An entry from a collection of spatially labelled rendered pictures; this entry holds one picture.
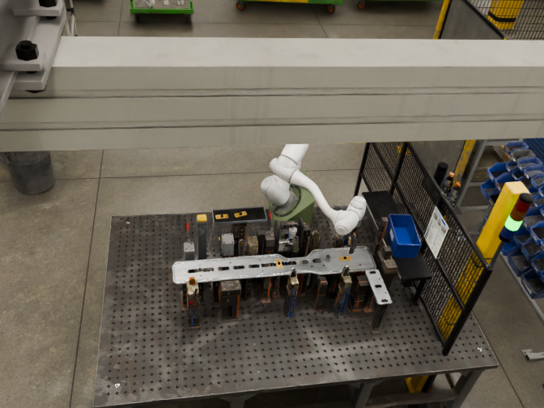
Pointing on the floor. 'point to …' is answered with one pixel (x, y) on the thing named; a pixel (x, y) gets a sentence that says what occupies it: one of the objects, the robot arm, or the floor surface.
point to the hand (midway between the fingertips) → (348, 244)
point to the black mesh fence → (430, 250)
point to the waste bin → (30, 170)
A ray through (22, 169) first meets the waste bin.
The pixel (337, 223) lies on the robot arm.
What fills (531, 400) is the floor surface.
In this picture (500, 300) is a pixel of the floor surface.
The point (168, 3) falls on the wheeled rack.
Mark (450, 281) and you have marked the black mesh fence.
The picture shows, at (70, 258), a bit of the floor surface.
